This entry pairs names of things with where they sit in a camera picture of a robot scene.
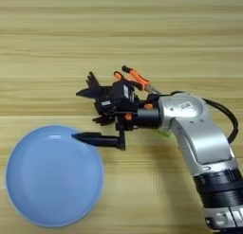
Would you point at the black box with white label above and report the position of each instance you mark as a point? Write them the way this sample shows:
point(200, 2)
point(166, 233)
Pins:
point(124, 93)

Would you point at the blue round plate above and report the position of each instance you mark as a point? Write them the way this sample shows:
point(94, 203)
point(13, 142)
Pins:
point(53, 177)

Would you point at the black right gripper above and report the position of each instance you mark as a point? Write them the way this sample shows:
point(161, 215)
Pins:
point(144, 117)

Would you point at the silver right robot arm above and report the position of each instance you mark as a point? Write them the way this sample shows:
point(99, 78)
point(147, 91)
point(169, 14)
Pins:
point(202, 136)

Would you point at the black hex key set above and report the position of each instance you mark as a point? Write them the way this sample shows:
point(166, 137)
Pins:
point(104, 105)

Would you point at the green rectangular block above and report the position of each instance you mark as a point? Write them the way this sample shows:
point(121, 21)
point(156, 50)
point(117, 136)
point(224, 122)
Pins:
point(164, 133)

